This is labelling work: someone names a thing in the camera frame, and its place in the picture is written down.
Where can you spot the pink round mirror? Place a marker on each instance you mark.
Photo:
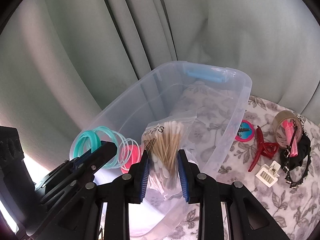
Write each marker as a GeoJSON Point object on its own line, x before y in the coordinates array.
{"type": "Point", "coordinates": [245, 132]}

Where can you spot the red hair claw clip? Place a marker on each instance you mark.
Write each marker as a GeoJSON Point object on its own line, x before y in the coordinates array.
{"type": "Point", "coordinates": [266, 149]}

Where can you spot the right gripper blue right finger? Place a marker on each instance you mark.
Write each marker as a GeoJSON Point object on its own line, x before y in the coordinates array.
{"type": "Point", "coordinates": [182, 171]}

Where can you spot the black beaded headband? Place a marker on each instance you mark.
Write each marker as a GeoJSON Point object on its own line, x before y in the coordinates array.
{"type": "Point", "coordinates": [294, 184]}

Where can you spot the white hair clip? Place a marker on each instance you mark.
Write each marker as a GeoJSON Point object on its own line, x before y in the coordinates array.
{"type": "Point", "coordinates": [268, 174]}

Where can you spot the pink hair roller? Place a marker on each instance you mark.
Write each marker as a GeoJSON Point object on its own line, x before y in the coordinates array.
{"type": "Point", "coordinates": [290, 132]}

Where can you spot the floral tablecloth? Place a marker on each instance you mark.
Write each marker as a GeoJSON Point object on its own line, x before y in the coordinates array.
{"type": "Point", "coordinates": [294, 207]}

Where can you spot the black white spotted scrunchie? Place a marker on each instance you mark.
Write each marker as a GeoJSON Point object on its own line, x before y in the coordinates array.
{"type": "Point", "coordinates": [304, 122]}

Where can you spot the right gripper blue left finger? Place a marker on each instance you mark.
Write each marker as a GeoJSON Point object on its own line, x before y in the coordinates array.
{"type": "Point", "coordinates": [144, 168]}

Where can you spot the cotton swabs bag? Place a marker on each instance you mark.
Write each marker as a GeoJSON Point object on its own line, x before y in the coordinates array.
{"type": "Point", "coordinates": [162, 140]}

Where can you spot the clear plastic storage bin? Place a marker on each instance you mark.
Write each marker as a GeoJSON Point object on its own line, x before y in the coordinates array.
{"type": "Point", "coordinates": [215, 96]}

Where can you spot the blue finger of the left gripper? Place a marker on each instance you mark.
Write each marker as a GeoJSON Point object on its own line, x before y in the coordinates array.
{"type": "Point", "coordinates": [95, 154]}

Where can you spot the green curtain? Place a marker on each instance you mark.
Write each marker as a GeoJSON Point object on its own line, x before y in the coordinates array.
{"type": "Point", "coordinates": [64, 61]}

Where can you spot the brown packing tape roll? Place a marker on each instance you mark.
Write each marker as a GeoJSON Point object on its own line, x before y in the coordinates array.
{"type": "Point", "coordinates": [278, 125]}

